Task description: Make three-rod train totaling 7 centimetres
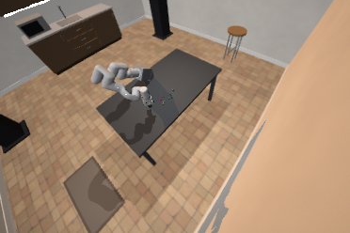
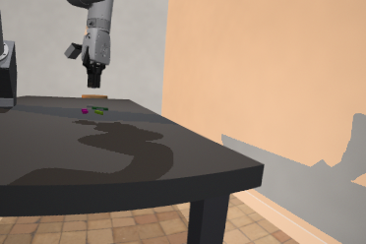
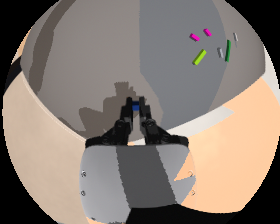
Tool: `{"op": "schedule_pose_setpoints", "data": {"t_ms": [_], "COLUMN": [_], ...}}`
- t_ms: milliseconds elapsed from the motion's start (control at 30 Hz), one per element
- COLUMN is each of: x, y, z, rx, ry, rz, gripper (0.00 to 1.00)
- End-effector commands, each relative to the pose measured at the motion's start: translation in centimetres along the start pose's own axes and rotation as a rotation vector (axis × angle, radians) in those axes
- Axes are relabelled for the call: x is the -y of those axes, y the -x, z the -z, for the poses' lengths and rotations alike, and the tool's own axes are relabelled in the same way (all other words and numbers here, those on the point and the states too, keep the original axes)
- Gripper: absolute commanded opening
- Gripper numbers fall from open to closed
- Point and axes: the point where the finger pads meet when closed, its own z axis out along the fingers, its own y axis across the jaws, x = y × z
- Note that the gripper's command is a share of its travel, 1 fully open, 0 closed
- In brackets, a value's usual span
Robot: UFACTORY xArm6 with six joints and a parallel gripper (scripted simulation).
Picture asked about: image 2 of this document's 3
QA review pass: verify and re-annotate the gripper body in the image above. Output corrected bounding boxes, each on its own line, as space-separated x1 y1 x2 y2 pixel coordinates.
82 28 110 65

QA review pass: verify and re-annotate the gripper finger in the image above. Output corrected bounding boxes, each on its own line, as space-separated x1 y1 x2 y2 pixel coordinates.
83 47 97 88
96 64 105 88

